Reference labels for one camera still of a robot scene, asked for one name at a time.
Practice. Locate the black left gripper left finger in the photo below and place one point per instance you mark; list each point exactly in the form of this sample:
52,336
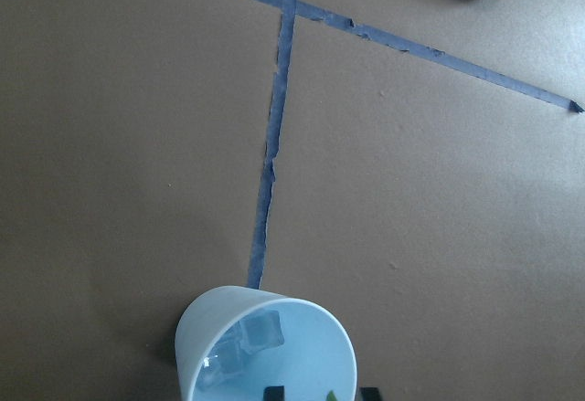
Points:
274,393

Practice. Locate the ice cube in cup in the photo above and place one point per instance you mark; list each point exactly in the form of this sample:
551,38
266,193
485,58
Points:
261,330

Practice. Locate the red strawberry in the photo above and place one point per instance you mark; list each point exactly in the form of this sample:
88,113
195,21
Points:
331,396

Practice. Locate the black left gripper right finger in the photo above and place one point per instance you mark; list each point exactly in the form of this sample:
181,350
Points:
370,393

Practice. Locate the light blue plastic cup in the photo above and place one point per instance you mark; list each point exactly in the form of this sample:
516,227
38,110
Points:
232,343

